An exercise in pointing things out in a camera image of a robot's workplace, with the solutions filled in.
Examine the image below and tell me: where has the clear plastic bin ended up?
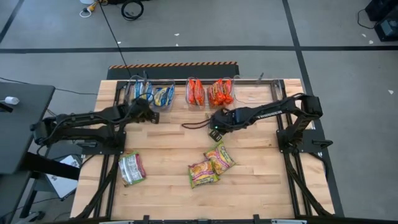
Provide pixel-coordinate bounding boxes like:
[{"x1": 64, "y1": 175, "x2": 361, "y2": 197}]
[
  {"x1": 185, "y1": 76, "x2": 234, "y2": 110},
  {"x1": 123, "y1": 74, "x2": 176, "y2": 112},
  {"x1": 232, "y1": 74, "x2": 284, "y2": 110}
]

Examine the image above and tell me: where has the black hazard-striped floor mat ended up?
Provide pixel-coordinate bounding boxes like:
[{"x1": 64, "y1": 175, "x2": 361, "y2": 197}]
[{"x1": 106, "y1": 61, "x2": 241, "y2": 80}]

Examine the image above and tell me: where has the white printed sheet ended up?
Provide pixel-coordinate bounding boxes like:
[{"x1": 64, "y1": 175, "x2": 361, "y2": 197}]
[{"x1": 45, "y1": 152, "x2": 82, "y2": 200}]

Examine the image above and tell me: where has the black desk crossbeam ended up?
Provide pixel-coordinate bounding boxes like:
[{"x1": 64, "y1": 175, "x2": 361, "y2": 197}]
[{"x1": 19, "y1": 151, "x2": 82, "y2": 181}]

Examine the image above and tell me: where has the black desk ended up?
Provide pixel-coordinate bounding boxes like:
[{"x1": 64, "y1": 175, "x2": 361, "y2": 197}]
[{"x1": 0, "y1": 81, "x2": 56, "y2": 175}]

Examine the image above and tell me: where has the black desk leg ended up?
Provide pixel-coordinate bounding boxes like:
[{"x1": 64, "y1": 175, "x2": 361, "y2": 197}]
[{"x1": 18, "y1": 179, "x2": 43, "y2": 218}]

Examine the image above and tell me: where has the black equipment case with screen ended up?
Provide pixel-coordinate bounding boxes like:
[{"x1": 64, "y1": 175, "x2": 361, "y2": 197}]
[{"x1": 374, "y1": 14, "x2": 398, "y2": 43}]

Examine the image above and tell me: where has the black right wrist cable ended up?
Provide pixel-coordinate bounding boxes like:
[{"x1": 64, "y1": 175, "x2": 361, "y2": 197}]
[{"x1": 181, "y1": 119, "x2": 214, "y2": 130}]

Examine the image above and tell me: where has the long black floor cable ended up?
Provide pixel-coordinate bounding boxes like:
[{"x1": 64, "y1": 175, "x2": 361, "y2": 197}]
[{"x1": 98, "y1": 0, "x2": 133, "y2": 78}]

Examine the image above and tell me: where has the black coiled cable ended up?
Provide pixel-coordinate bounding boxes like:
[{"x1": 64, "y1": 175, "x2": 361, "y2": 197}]
[{"x1": 120, "y1": 0, "x2": 145, "y2": 22}]

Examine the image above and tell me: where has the black aluminium table frame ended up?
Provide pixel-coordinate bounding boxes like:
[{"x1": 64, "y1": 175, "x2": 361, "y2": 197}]
[{"x1": 74, "y1": 79, "x2": 335, "y2": 224}]

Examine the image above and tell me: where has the yellow white power cord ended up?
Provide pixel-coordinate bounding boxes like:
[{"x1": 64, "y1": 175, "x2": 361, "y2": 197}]
[{"x1": 79, "y1": 0, "x2": 100, "y2": 19}]

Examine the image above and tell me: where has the black equipment cable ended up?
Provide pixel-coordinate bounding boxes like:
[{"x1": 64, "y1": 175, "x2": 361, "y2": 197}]
[{"x1": 356, "y1": 8, "x2": 379, "y2": 30}]

